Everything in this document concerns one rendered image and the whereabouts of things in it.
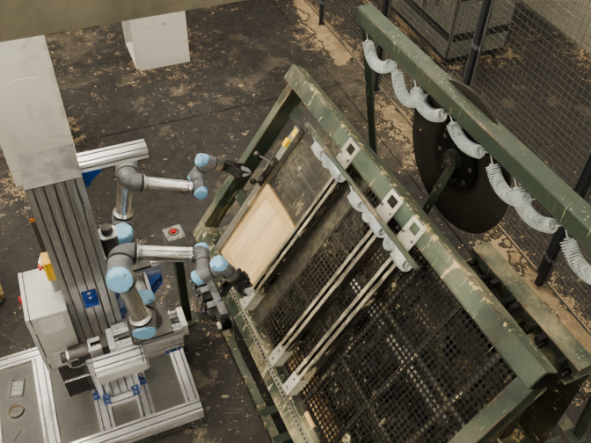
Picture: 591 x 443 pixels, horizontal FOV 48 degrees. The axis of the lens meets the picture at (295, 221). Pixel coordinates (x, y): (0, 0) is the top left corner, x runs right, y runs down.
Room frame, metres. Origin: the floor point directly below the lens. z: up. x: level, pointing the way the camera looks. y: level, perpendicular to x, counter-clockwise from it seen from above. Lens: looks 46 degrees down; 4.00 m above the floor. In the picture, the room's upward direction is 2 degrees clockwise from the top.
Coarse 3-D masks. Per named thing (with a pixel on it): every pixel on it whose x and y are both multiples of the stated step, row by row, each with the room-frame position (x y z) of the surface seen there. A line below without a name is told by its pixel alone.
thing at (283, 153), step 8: (296, 128) 2.98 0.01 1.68; (288, 136) 2.98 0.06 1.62; (296, 136) 2.95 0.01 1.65; (288, 144) 2.93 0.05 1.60; (280, 152) 2.94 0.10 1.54; (288, 152) 2.93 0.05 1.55; (280, 160) 2.90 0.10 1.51; (272, 176) 2.88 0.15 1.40; (264, 184) 2.86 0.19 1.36; (256, 192) 2.84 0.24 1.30; (248, 200) 2.84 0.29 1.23; (240, 208) 2.84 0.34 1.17; (248, 208) 2.81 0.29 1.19; (240, 216) 2.79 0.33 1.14; (232, 224) 2.79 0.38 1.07; (224, 232) 2.79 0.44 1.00; (232, 232) 2.76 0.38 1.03; (224, 240) 2.74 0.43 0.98; (216, 248) 2.74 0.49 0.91
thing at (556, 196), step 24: (360, 24) 3.39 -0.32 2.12; (384, 24) 3.25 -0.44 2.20; (384, 48) 3.14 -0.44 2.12; (408, 48) 3.01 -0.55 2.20; (408, 72) 2.92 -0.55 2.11; (432, 72) 2.80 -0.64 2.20; (432, 96) 2.72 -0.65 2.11; (456, 96) 2.61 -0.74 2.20; (456, 120) 2.53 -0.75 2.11; (480, 120) 2.42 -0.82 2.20; (480, 144) 2.37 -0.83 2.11; (504, 144) 2.26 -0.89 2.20; (528, 168) 2.11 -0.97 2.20; (432, 192) 2.52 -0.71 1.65; (552, 192) 1.96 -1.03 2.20; (576, 192) 1.97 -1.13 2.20; (576, 216) 1.83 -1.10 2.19; (576, 432) 1.60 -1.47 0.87
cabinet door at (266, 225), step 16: (272, 192) 2.79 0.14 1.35; (256, 208) 2.78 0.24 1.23; (272, 208) 2.71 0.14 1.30; (240, 224) 2.77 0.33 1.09; (256, 224) 2.70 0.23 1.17; (272, 224) 2.63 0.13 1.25; (288, 224) 2.55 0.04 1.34; (240, 240) 2.69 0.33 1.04; (256, 240) 2.62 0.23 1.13; (272, 240) 2.55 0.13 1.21; (224, 256) 2.68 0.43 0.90; (240, 256) 2.61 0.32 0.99; (256, 256) 2.54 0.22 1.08; (272, 256) 2.47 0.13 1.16; (256, 272) 2.45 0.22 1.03
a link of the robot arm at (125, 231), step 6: (120, 222) 2.59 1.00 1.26; (126, 222) 2.60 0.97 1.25; (120, 228) 2.54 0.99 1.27; (126, 228) 2.54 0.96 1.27; (132, 228) 2.59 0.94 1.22; (120, 234) 2.50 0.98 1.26; (126, 234) 2.50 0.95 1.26; (132, 234) 2.52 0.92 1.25; (120, 240) 2.47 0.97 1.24; (126, 240) 2.48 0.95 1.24; (132, 240) 2.50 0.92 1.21
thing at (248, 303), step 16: (352, 144) 2.57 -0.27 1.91; (352, 160) 2.51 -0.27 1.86; (352, 176) 2.54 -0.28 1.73; (320, 192) 2.52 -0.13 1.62; (336, 192) 2.50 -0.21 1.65; (320, 208) 2.46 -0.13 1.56; (304, 224) 2.43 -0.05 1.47; (288, 240) 2.42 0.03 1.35; (304, 240) 2.42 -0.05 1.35; (288, 256) 2.38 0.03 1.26; (272, 272) 2.34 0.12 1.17; (256, 288) 2.31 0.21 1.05; (256, 304) 2.29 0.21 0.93
